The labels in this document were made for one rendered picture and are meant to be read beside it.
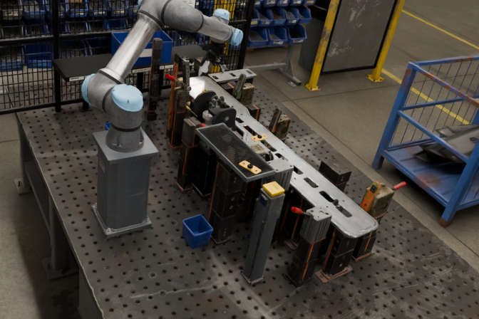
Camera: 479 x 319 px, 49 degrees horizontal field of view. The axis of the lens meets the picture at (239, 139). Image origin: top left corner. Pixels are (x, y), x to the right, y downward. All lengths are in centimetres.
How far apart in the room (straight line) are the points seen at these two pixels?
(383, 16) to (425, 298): 384
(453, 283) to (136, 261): 137
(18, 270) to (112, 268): 108
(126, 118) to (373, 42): 416
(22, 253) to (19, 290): 28
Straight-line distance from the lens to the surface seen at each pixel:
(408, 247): 261
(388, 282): 239
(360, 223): 213
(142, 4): 220
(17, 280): 312
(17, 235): 337
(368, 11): 560
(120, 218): 226
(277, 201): 191
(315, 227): 200
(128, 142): 206
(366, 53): 584
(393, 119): 421
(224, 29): 236
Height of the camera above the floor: 228
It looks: 32 degrees down
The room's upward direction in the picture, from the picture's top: 11 degrees clockwise
